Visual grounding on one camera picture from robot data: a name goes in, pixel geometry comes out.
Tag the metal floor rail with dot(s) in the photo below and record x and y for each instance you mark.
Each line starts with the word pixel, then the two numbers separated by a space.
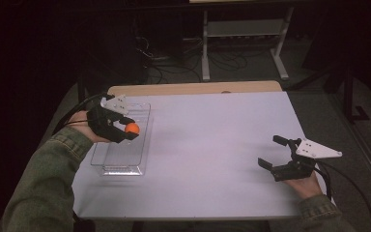
pixel 370 161

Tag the white metal desk frame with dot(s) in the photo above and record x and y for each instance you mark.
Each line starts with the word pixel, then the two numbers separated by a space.
pixel 244 28

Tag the person's left hand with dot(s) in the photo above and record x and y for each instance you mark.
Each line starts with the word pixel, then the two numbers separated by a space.
pixel 83 129

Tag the orange ball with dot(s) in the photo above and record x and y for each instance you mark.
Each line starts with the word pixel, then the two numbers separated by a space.
pixel 132 128

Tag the clear plastic tray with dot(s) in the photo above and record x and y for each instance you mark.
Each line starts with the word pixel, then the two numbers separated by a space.
pixel 128 154

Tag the black metal stand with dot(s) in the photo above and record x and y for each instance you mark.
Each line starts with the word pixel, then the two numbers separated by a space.
pixel 348 96
pixel 81 92

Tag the tan wooden table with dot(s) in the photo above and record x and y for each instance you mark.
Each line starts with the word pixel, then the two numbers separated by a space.
pixel 190 88

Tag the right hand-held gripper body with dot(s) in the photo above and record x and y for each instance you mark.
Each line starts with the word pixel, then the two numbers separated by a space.
pixel 294 169

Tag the person's right hand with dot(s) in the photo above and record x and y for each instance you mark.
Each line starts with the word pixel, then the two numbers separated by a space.
pixel 304 188

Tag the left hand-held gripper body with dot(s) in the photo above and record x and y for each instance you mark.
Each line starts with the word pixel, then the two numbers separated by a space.
pixel 104 122

